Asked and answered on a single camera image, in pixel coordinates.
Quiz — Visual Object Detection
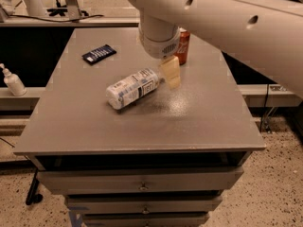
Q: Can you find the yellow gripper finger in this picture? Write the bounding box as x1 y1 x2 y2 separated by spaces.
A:
159 56 181 90

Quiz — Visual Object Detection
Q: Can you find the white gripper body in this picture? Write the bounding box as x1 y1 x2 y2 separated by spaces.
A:
139 28 180 59

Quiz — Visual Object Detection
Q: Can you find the blue label plastic water bottle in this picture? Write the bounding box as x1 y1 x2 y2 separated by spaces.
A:
105 68 164 110

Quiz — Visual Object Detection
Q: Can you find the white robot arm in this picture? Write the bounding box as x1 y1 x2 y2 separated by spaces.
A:
128 0 303 97

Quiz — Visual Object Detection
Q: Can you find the white pump dispenser bottle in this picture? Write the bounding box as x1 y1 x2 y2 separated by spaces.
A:
0 63 27 96

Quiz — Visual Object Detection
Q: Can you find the red cola can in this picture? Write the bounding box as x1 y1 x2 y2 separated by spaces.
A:
175 28 190 65

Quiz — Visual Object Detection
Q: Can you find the dark blue snack bar wrapper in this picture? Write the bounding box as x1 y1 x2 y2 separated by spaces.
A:
82 44 116 65

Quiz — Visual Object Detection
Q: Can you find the middle grey drawer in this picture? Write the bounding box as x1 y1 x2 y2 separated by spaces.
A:
66 195 222 214

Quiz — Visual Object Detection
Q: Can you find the grey drawer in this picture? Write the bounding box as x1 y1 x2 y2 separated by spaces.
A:
66 195 222 214
38 166 243 195
83 212 209 227

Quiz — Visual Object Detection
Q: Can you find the bottom grey drawer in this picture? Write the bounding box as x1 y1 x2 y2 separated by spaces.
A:
83 212 209 227

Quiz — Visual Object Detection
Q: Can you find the top grey drawer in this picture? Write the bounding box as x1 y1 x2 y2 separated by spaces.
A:
38 166 243 195

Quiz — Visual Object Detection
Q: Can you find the black caster wheel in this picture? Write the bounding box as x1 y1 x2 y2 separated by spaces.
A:
26 172 44 206

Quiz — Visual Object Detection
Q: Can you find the black cable on shelf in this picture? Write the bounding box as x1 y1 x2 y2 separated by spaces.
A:
6 13 105 24

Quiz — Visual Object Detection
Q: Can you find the grey metal post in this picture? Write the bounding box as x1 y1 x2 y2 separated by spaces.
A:
65 0 81 20

